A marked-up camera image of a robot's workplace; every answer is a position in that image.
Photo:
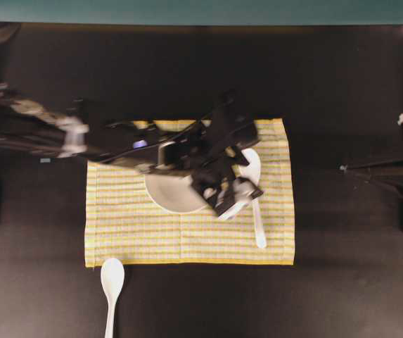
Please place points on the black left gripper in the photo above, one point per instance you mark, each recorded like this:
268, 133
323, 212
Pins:
207, 150

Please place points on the white chinese spoon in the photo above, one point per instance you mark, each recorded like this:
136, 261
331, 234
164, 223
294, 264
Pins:
112, 280
252, 172

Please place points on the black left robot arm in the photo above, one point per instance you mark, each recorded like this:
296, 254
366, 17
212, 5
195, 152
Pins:
26, 125

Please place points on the yellow striped cloth placemat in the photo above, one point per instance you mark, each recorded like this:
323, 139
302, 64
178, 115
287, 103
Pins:
123, 222

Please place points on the white ceramic bowl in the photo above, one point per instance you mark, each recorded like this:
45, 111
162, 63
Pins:
173, 194

